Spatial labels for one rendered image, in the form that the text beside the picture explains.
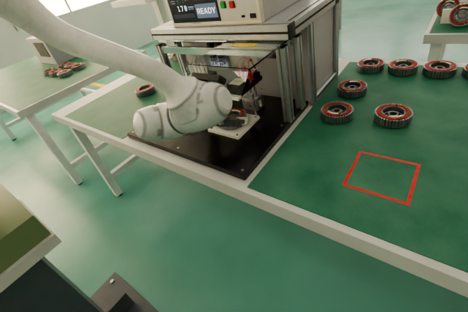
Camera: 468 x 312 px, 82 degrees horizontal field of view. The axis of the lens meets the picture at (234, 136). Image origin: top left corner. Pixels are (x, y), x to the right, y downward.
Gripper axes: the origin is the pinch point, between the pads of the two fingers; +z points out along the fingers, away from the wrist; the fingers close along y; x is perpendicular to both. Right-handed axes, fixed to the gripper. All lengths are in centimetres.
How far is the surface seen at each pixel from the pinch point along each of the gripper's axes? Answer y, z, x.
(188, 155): 4.7, -17.2, 13.7
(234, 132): -4.4, -3.6, 4.5
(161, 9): 109, 47, -58
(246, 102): 1.7, 10.7, -5.8
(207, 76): -9.5, -26.0, -14.5
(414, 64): -50, 55, -29
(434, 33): -52, 100, -50
